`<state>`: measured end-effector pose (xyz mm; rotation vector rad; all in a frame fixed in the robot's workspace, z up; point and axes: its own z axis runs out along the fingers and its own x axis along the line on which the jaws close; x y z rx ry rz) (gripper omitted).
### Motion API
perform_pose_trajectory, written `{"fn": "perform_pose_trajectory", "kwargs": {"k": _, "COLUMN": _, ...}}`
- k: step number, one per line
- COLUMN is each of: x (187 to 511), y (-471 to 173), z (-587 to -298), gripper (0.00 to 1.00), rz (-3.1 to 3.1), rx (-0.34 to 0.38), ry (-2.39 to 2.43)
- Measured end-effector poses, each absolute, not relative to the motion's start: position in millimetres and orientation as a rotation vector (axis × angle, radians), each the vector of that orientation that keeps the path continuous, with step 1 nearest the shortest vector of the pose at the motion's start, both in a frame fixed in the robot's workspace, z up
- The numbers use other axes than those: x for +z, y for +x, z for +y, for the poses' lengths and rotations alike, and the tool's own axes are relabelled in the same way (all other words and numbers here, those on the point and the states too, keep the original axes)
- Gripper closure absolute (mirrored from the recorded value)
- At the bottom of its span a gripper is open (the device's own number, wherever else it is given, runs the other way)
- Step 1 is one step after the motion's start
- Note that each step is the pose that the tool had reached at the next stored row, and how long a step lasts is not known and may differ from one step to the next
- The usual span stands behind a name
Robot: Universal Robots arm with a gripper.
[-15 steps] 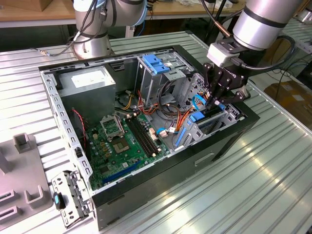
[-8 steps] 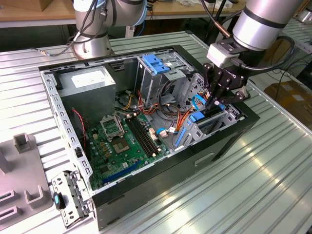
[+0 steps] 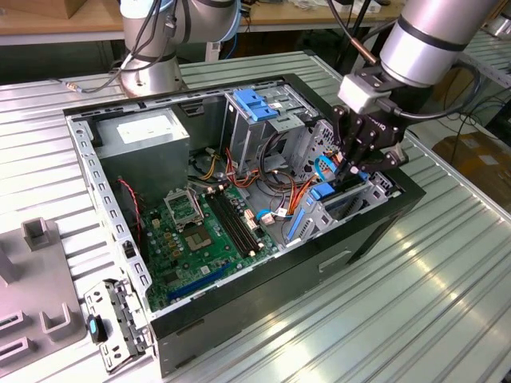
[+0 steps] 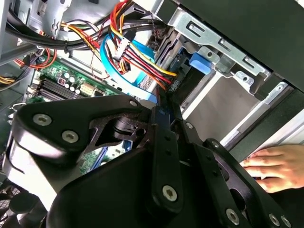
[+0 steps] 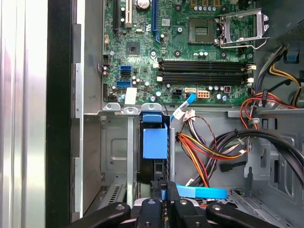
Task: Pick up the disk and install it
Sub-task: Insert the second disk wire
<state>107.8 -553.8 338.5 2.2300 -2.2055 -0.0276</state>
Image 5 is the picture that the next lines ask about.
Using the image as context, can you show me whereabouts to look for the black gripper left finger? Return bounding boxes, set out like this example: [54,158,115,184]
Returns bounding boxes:
[70,180,166,228]

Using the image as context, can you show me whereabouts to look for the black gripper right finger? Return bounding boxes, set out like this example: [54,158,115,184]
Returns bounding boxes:
[166,181,282,228]

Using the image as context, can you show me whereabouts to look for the blue data wire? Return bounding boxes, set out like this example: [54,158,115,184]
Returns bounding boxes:
[160,92,228,201]

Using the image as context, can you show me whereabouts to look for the hard disk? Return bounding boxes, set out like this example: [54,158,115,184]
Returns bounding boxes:
[137,111,170,199]

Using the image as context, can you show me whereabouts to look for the grey metal disk bay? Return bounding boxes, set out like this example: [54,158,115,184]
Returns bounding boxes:
[83,111,176,207]

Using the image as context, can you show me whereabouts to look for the grey metal drive cage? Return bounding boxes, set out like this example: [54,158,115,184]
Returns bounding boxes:
[244,111,304,214]

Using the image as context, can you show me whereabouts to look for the white paper sticker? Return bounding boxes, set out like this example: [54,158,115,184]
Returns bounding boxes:
[124,87,138,105]

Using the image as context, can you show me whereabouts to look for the black RAM slot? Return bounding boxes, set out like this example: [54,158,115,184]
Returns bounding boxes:
[157,71,256,81]
[157,77,256,86]
[157,58,257,67]
[157,64,257,73]

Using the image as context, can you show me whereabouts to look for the black PC case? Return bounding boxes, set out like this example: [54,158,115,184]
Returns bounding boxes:
[46,0,304,228]

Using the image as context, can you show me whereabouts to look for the black square chipset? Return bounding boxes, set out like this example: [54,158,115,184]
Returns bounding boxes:
[126,42,141,57]

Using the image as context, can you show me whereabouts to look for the CPU socket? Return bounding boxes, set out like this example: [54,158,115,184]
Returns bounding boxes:
[189,18,216,45]

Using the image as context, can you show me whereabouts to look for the blue expansion slot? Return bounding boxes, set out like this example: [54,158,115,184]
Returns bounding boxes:
[151,0,160,44]

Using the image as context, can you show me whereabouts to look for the black expansion slot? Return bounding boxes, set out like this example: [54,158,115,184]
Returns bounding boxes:
[113,0,121,38]

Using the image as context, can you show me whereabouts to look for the green motherboard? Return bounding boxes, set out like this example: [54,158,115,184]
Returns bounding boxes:
[102,0,258,105]

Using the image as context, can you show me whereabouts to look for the white expansion slot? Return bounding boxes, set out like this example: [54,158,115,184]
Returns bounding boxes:
[125,0,133,28]

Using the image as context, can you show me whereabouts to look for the silver coin battery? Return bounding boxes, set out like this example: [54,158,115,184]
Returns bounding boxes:
[136,0,151,10]

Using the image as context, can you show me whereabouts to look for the grey power supply unit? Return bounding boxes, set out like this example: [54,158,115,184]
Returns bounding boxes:
[257,0,304,45]

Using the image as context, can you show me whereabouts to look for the yellow black power wires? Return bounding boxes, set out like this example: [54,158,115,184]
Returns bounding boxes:
[268,64,303,106]

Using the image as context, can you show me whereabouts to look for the thin wire locking lever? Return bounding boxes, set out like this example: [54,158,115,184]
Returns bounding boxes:
[218,37,271,50]

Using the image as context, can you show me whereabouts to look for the metal socket cover frame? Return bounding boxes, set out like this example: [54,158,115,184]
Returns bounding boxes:
[216,10,270,45]

